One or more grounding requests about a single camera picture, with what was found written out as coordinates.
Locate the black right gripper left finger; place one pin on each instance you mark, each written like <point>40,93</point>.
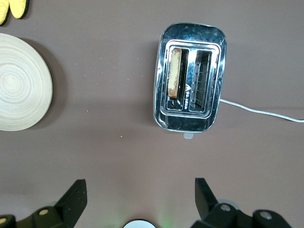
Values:
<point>69,206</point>

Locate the round wooden plate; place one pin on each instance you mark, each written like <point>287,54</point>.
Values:
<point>21,83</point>

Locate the beige chrome two-slot toaster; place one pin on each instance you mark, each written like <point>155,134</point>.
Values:
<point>190,33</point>

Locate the yellow quilted oven mitt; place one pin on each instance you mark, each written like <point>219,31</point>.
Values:
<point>17,8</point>

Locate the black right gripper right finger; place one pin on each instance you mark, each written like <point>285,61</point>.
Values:
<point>207,206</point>

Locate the slice of bread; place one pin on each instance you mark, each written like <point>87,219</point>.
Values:
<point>174,73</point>

